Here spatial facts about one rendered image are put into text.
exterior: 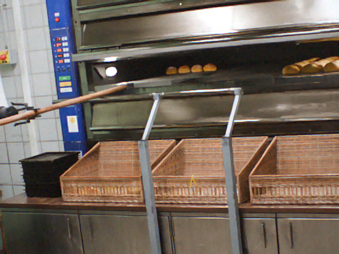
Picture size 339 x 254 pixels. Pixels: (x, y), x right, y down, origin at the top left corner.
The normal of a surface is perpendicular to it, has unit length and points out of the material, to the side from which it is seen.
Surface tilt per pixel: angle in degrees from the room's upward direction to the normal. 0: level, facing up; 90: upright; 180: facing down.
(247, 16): 70
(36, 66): 90
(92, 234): 90
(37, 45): 90
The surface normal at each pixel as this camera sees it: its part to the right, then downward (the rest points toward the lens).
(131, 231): -0.46, 0.17
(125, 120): -0.47, -0.18
